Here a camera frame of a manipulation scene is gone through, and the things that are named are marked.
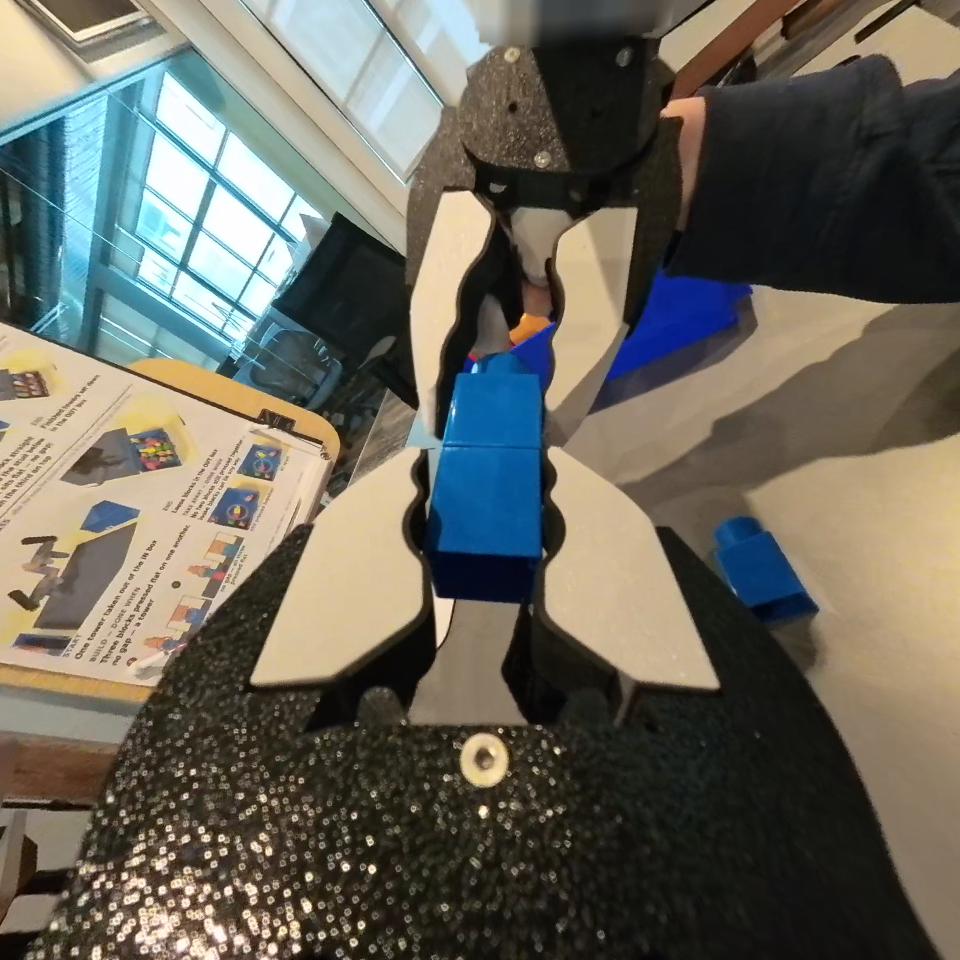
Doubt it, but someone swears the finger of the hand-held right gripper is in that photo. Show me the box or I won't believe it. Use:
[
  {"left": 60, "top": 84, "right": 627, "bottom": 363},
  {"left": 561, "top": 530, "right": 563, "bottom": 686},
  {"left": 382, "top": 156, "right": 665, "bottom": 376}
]
[
  {"left": 541, "top": 204, "right": 640, "bottom": 453},
  {"left": 409, "top": 191, "right": 504, "bottom": 441}
]

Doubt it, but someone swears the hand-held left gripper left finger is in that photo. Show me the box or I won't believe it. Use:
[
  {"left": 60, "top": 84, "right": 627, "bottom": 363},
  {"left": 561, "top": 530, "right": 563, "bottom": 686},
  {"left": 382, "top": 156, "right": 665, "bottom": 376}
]
[{"left": 248, "top": 448, "right": 442, "bottom": 693}]

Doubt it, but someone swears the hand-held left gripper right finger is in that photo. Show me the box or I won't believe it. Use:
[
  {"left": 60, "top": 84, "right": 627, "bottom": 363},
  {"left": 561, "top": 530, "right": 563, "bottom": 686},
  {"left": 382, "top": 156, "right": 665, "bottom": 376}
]
[{"left": 527, "top": 446, "right": 723, "bottom": 723}]

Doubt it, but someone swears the blue plastic bin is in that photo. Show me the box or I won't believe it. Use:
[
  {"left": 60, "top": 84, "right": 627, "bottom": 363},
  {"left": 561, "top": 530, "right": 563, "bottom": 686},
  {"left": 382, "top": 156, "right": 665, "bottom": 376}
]
[{"left": 468, "top": 270, "right": 756, "bottom": 393}]

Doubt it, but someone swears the blue mega block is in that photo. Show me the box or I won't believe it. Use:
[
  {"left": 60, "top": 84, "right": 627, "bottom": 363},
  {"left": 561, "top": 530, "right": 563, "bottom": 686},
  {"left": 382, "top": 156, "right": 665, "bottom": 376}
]
[
  {"left": 711, "top": 516, "right": 820, "bottom": 625},
  {"left": 441, "top": 351, "right": 546, "bottom": 452},
  {"left": 425, "top": 442, "right": 546, "bottom": 603}
]

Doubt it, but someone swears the person's right forearm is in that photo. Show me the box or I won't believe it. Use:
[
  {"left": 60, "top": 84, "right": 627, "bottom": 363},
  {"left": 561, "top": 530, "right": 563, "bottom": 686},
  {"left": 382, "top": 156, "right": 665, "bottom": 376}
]
[{"left": 675, "top": 52, "right": 960, "bottom": 310}]

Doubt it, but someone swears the person's right hand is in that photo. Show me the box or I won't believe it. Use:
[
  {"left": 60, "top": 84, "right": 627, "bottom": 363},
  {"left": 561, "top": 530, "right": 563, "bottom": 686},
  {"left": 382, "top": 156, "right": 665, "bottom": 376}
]
[{"left": 659, "top": 98, "right": 711, "bottom": 228}]

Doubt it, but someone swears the black office chair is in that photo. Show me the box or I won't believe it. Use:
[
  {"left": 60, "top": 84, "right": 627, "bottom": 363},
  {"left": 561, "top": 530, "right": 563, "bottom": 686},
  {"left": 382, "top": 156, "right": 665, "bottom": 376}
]
[{"left": 268, "top": 213, "right": 423, "bottom": 411}]

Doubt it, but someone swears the grey office chair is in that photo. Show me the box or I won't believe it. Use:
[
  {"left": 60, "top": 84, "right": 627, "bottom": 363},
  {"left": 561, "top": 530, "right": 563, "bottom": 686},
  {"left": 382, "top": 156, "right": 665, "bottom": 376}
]
[{"left": 216, "top": 315, "right": 348, "bottom": 415}]

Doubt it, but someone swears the instruction poster board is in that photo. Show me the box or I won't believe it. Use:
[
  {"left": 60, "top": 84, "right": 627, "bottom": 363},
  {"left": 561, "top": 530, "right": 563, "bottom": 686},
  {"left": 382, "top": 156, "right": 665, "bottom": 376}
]
[{"left": 0, "top": 322, "right": 343, "bottom": 704}]

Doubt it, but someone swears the white table wooden edge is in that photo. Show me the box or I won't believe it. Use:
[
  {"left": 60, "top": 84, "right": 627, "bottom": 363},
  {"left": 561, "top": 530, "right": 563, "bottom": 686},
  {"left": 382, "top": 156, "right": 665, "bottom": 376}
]
[{"left": 660, "top": 0, "right": 960, "bottom": 85}]

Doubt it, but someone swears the paned window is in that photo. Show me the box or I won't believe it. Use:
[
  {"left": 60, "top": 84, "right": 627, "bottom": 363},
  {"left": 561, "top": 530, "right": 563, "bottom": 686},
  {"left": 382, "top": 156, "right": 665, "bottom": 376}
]
[{"left": 0, "top": 46, "right": 328, "bottom": 355}]

